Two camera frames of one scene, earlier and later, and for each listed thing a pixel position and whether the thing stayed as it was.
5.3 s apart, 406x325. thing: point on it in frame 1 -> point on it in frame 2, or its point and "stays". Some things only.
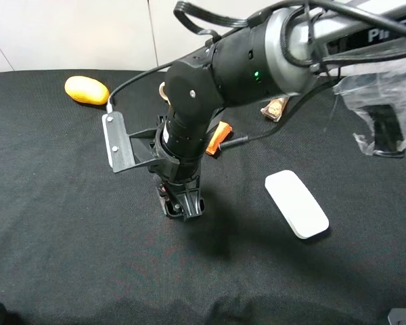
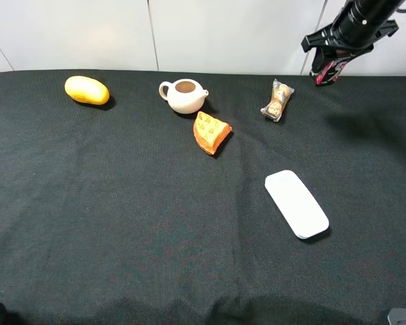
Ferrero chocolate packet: (274, 107) stays
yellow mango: (86, 90) stays
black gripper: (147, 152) -> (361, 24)
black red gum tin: (164, 197) -> (331, 72)
